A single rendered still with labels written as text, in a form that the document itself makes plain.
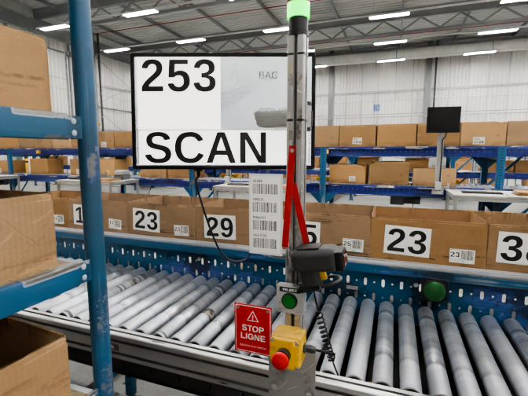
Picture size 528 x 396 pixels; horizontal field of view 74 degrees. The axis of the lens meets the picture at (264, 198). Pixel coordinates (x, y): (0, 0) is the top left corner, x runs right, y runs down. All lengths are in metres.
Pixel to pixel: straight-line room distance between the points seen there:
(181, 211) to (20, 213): 1.20
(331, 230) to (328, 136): 4.63
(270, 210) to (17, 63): 0.55
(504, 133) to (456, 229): 4.71
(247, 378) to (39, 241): 0.67
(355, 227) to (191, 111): 0.79
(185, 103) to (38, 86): 0.49
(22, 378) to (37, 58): 0.40
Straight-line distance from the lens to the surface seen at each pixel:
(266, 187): 0.83
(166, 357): 1.14
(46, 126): 0.51
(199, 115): 0.96
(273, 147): 0.93
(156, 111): 0.98
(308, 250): 0.78
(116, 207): 1.92
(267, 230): 0.85
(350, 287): 1.46
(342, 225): 1.42
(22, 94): 0.53
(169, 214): 1.72
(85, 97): 0.55
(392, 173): 5.66
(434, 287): 1.39
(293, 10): 0.86
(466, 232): 1.43
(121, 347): 1.23
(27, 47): 0.55
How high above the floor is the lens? 1.29
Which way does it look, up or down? 7 degrees down
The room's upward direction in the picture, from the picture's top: straight up
